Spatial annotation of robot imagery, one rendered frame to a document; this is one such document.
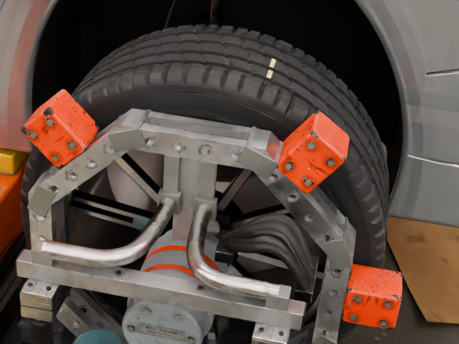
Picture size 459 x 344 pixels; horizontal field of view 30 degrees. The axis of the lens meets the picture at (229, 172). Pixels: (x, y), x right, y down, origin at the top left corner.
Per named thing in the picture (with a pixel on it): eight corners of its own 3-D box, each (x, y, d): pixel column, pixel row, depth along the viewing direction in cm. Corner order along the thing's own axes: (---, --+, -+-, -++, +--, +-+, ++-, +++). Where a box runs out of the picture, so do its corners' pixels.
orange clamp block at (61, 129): (102, 127, 141) (64, 87, 138) (86, 151, 134) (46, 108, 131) (74, 148, 144) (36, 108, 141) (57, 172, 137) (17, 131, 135)
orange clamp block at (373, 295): (343, 293, 149) (395, 302, 148) (339, 323, 142) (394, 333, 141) (350, 261, 145) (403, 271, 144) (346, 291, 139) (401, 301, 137)
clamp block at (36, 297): (74, 285, 132) (73, 258, 129) (52, 324, 125) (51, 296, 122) (42, 279, 133) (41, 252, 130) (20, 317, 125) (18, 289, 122)
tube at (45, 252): (181, 211, 138) (184, 155, 132) (149, 287, 121) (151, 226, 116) (76, 192, 140) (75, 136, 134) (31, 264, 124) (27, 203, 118)
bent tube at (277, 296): (303, 233, 135) (312, 177, 129) (287, 312, 119) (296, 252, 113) (195, 213, 137) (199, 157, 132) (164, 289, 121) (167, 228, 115)
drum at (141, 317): (228, 291, 152) (235, 227, 145) (202, 377, 135) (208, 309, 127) (151, 276, 154) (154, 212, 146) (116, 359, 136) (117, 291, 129)
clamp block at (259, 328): (291, 327, 128) (296, 300, 125) (283, 370, 121) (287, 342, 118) (258, 321, 129) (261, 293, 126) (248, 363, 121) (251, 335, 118)
